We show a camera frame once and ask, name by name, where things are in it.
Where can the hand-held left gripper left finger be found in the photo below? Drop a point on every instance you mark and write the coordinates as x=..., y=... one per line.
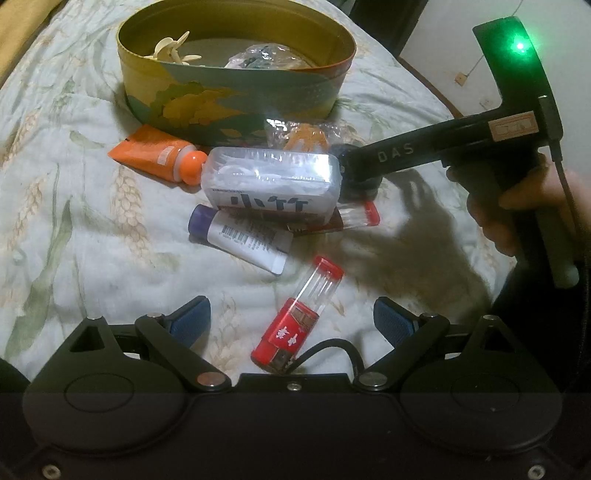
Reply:
x=189, y=321

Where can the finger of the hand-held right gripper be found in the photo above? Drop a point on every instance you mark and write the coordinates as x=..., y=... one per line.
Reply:
x=348, y=166

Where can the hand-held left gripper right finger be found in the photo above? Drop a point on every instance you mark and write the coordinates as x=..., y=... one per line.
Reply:
x=395, y=321

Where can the orange snack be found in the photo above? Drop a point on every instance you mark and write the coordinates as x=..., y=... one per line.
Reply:
x=309, y=136

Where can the red small packet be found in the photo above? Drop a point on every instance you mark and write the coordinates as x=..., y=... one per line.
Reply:
x=362, y=214

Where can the clear floss pick box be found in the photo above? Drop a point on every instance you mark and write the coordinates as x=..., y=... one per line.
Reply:
x=268, y=182

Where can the clear vial with red cap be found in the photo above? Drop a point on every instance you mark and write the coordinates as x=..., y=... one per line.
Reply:
x=295, y=318

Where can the white tube with purple cap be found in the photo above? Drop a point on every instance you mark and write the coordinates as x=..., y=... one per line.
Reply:
x=249, y=240

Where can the round floral metal tin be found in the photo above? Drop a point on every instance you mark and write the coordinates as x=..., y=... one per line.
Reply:
x=258, y=97

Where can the clear crinkled plastic bag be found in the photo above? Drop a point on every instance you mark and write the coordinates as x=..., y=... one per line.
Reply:
x=258, y=55

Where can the orange tube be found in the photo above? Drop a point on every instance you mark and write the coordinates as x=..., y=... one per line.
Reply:
x=147, y=154

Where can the cream hair claw clip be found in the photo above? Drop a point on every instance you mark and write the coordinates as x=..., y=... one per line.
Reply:
x=168, y=48

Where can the person's right hand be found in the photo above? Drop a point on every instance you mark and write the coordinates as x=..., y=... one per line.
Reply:
x=494, y=226

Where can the brown sachet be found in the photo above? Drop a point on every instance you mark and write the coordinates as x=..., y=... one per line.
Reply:
x=318, y=226

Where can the floral bedspread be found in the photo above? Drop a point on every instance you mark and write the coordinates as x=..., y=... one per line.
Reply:
x=92, y=230

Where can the yellow blanket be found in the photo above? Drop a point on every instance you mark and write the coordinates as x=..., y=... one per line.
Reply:
x=18, y=27

